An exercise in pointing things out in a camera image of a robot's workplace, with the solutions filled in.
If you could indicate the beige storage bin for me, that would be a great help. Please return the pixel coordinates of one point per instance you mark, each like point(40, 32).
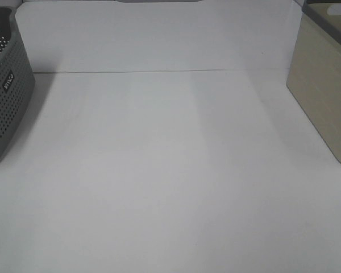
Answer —
point(314, 78)

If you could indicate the grey perforated laundry basket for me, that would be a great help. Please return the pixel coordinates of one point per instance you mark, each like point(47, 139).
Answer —
point(17, 80)

